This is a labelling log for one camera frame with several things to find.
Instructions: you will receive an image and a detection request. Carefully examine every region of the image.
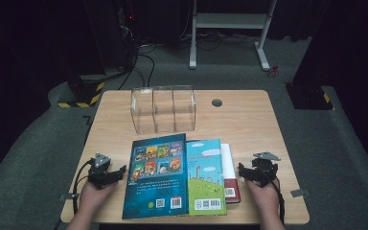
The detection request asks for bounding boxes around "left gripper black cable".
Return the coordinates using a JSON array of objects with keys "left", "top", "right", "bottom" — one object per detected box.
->
[{"left": 72, "top": 158, "right": 96, "bottom": 216}]

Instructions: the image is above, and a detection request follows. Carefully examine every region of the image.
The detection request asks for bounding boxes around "person's right hand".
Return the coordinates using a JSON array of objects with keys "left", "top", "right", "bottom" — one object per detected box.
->
[{"left": 244, "top": 180, "right": 282, "bottom": 219}]

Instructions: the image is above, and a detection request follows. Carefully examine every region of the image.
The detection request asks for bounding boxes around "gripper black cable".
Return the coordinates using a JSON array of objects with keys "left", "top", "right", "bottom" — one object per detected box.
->
[
  {"left": 72, "top": 158, "right": 96, "bottom": 216},
  {"left": 262, "top": 166, "right": 286, "bottom": 224}
]

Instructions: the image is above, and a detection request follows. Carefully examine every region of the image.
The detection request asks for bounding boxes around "light blue green picture book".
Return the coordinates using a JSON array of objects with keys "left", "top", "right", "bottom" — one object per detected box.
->
[{"left": 185, "top": 138, "right": 228, "bottom": 217}]

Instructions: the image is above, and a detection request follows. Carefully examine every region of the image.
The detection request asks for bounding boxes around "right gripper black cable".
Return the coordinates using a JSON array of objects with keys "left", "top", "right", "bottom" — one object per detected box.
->
[{"left": 262, "top": 166, "right": 286, "bottom": 224}]

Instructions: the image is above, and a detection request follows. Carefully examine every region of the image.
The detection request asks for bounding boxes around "white metal stand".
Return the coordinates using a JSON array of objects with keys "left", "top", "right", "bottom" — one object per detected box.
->
[{"left": 189, "top": 0, "right": 278, "bottom": 72}]

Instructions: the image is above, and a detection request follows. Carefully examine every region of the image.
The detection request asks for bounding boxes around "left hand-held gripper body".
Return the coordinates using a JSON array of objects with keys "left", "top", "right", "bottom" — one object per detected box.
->
[{"left": 87, "top": 152, "right": 113, "bottom": 190}]

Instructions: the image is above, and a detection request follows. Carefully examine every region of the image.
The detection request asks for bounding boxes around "dark blue picture book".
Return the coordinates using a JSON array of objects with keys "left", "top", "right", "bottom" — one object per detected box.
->
[{"left": 122, "top": 132, "right": 190, "bottom": 220}]

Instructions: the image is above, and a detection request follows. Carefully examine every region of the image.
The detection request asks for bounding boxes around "small red floor object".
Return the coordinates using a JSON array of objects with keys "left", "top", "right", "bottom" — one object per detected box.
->
[{"left": 267, "top": 65, "right": 280, "bottom": 79}]

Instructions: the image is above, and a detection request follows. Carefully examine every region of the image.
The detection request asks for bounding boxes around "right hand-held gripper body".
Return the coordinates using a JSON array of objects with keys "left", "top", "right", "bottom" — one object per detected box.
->
[{"left": 251, "top": 150, "right": 282, "bottom": 188}]

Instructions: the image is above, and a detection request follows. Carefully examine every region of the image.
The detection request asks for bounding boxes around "clear acrylic book holder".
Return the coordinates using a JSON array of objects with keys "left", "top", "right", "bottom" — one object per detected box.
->
[{"left": 129, "top": 84, "right": 196, "bottom": 135}]

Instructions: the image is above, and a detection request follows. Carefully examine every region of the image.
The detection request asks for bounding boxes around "black yellow striped base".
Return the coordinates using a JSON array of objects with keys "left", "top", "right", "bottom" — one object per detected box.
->
[
  {"left": 286, "top": 83, "right": 335, "bottom": 111},
  {"left": 57, "top": 75, "right": 105, "bottom": 109}
]

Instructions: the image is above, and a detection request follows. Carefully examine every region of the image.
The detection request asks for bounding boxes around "white red hardcover book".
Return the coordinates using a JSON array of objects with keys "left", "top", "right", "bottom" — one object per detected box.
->
[{"left": 219, "top": 143, "right": 242, "bottom": 204}]

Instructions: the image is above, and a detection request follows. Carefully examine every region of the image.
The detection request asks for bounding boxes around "black floor cable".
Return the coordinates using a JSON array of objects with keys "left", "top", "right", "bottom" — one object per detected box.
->
[{"left": 118, "top": 44, "right": 157, "bottom": 91}]

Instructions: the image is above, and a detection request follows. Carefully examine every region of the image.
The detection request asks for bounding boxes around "cable bundle under stand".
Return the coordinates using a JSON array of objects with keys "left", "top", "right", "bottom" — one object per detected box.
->
[{"left": 180, "top": 30, "right": 260, "bottom": 52}]

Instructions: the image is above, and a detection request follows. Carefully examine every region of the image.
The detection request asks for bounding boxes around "grey tape piece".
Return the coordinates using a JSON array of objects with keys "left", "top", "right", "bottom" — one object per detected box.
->
[
  {"left": 59, "top": 192, "right": 79, "bottom": 201},
  {"left": 290, "top": 188, "right": 311, "bottom": 198}
]

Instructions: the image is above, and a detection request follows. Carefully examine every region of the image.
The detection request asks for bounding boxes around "person's left hand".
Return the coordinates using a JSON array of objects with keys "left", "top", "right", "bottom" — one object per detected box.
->
[{"left": 80, "top": 182, "right": 116, "bottom": 219}]

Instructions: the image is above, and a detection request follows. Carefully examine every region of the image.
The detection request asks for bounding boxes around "dark equipment rack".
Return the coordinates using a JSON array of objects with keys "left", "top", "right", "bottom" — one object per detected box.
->
[{"left": 82, "top": 0, "right": 142, "bottom": 73}]

